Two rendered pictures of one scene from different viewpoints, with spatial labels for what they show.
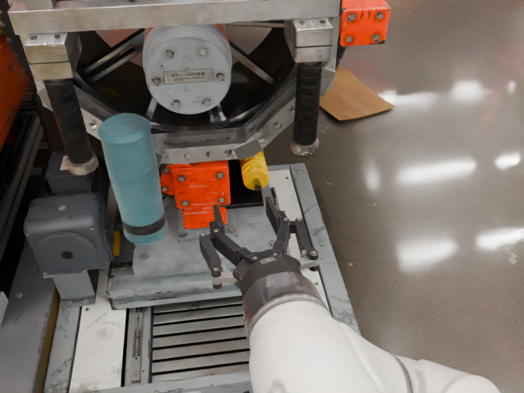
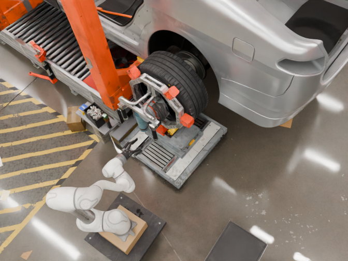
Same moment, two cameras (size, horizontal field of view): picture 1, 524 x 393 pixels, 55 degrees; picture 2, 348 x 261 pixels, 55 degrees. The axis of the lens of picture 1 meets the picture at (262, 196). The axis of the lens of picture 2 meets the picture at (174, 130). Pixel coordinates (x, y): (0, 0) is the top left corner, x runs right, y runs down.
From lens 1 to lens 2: 2.30 m
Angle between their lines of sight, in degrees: 37
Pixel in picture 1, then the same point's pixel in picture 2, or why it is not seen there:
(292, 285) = (120, 157)
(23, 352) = (123, 130)
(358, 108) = not seen: hidden behind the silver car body
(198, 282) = (161, 142)
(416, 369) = (124, 174)
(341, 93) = not seen: hidden behind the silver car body
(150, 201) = (141, 125)
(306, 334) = (112, 162)
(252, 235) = (179, 140)
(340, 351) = (113, 165)
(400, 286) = (211, 179)
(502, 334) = (218, 207)
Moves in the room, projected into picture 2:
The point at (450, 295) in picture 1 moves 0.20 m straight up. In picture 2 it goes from (219, 190) to (220, 183)
